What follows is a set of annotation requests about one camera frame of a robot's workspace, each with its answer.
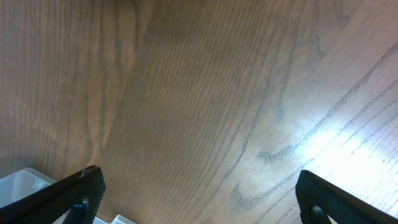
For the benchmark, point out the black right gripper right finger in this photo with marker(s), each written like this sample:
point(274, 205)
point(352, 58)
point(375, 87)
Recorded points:
point(322, 202)

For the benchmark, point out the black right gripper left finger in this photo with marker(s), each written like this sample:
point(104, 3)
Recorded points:
point(80, 194)

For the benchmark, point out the clear plastic storage bin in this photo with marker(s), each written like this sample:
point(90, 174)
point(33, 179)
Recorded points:
point(25, 182)

